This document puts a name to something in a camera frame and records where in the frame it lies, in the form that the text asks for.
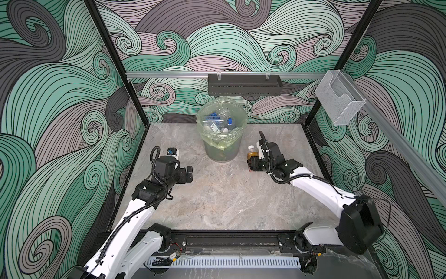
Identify red yellow tea bottle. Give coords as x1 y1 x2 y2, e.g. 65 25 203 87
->
247 145 259 160

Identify clear blue tinted bottle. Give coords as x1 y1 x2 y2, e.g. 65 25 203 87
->
202 112 235 133

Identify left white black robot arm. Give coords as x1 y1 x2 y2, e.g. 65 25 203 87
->
69 166 193 279

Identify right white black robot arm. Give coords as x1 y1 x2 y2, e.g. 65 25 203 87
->
247 156 384 255

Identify grey mesh waste bin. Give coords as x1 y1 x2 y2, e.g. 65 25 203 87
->
197 101 248 162

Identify green plastic bin liner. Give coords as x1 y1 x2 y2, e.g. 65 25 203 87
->
196 97 249 151

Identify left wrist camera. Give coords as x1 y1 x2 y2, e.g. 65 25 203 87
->
150 146 180 179

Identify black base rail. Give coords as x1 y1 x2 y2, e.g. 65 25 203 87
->
139 229 349 252

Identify black wall tray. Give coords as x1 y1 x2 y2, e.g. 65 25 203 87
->
207 74 283 98

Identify white slotted cable duct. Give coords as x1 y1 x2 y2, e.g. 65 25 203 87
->
160 256 301 269

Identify aluminium back rail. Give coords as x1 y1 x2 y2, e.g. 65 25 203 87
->
125 71 325 79

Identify aluminium rail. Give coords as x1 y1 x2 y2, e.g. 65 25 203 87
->
125 71 325 79
346 74 446 205

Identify clear plastic wall holder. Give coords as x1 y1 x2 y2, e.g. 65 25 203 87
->
315 70 366 126

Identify aluminium right rail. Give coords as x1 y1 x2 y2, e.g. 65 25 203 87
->
346 74 446 205

